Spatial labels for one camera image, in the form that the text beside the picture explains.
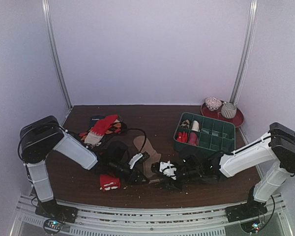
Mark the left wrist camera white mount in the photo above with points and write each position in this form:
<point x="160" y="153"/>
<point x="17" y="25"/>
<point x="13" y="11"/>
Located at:
<point x="133" y="161"/>

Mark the right aluminium frame post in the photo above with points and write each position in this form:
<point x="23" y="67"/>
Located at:
<point x="247" y="47"/>

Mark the left circuit board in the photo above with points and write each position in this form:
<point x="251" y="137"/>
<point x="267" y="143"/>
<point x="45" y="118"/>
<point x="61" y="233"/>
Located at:
<point x="52" y="226"/>

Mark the tan ribbed sock pair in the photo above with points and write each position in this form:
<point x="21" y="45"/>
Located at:
<point x="154" y="156"/>

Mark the green divided organizer tray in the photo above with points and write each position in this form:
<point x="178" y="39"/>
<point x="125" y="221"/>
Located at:
<point x="214" y="135"/>

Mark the striped grey cup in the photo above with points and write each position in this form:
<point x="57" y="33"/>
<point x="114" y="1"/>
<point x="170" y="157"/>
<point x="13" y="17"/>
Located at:
<point x="228" y="110"/>

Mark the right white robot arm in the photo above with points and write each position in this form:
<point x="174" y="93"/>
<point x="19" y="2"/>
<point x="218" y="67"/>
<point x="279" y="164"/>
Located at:
<point x="277" y="144"/>

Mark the rolled cream sock in tray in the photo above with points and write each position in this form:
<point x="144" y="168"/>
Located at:
<point x="195" y="126"/>

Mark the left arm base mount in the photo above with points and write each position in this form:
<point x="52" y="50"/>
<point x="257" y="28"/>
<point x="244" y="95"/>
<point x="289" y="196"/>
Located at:
<point x="51" y="209"/>

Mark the rolled red sock in tray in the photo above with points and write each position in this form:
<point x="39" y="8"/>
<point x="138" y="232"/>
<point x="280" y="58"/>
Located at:
<point x="182" y="137"/>

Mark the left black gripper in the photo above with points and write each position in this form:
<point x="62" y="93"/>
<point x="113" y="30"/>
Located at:
<point x="131" y="179"/>

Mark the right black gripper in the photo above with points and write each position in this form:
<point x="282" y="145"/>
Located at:
<point x="178" y="177"/>

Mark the circuit board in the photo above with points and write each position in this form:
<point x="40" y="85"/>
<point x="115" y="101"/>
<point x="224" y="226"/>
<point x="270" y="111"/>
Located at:
<point x="252" y="227"/>
<point x="52" y="226"/>

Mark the right circuit board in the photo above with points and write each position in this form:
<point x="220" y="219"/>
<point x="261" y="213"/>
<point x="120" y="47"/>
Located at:
<point x="252" y="227"/>

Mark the front aluminium rail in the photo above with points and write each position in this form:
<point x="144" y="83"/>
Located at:
<point x="110" y="221"/>

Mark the red white sock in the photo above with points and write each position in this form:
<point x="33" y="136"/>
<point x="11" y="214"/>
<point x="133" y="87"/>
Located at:
<point x="98" y="131"/>

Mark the rolled patterned sock in tray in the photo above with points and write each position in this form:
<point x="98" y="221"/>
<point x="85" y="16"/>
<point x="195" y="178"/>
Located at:
<point x="185" y="124"/>

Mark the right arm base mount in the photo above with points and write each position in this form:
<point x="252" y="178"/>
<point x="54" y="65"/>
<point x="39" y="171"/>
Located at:
<point x="244" y="211"/>

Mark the left aluminium frame post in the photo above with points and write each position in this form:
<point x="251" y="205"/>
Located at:
<point x="55" y="55"/>

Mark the aluminium frame post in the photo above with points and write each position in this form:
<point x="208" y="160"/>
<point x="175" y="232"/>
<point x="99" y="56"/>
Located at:
<point x="55" y="55"/>
<point x="247" y="47"/>

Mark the dark blue sock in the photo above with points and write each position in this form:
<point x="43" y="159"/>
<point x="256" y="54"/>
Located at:
<point x="93" y="120"/>

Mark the red folded sock pair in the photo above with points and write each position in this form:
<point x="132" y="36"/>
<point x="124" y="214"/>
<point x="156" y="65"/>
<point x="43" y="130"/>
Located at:
<point x="108" y="183"/>

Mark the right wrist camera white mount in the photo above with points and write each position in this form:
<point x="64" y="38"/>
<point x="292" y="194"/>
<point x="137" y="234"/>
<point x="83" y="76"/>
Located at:
<point x="168" y="169"/>

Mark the rolled maroon sock in tray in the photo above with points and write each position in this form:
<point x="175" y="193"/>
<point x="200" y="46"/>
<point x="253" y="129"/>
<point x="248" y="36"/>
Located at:
<point x="193" y="139"/>

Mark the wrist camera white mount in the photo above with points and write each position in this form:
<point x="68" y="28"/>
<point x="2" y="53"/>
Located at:
<point x="133" y="161"/>
<point x="168" y="169"/>

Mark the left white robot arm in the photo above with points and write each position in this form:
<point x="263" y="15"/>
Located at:
<point x="91" y="150"/>

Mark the argyle black orange sock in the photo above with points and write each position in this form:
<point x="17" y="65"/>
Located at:
<point x="115" y="129"/>

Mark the dark red plate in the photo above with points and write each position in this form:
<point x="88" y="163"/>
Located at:
<point x="234" y="117"/>

